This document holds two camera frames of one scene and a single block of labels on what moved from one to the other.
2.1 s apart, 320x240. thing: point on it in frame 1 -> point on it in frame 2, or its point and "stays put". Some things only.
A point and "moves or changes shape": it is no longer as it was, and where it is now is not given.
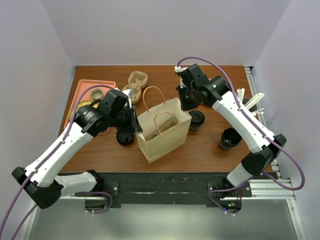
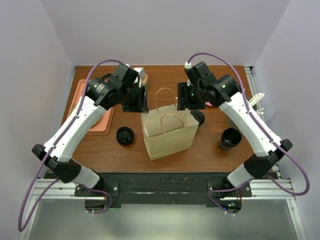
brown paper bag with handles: x=164 y=126 moves or changes shape
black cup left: x=125 y=137 stays put
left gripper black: x=134 y=124 -> x=141 y=105
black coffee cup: x=230 y=137 stays put
